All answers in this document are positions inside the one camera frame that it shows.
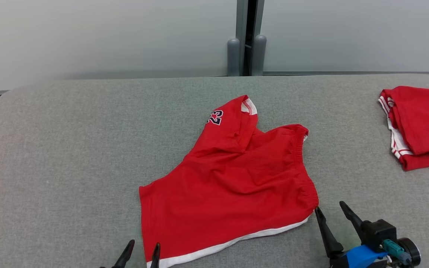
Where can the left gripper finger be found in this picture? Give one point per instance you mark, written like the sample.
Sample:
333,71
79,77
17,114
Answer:
125,257
156,257

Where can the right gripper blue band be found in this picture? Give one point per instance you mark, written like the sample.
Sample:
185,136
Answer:
359,257

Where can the red basketball shorts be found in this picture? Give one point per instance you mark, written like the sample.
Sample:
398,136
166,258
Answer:
229,186

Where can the red basketball jersey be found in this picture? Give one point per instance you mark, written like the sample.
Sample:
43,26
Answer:
426,123

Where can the grey partition post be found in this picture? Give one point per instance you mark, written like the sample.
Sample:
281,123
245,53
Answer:
259,52
234,52

